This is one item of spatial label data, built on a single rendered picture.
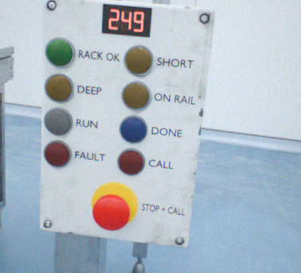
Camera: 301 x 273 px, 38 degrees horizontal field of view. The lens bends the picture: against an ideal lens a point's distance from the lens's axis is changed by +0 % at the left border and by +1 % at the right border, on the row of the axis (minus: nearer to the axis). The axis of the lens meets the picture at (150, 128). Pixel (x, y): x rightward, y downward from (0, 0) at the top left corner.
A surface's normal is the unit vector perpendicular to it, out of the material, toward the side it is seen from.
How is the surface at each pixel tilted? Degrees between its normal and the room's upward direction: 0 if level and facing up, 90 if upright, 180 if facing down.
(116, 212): 87
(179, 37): 90
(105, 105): 90
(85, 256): 90
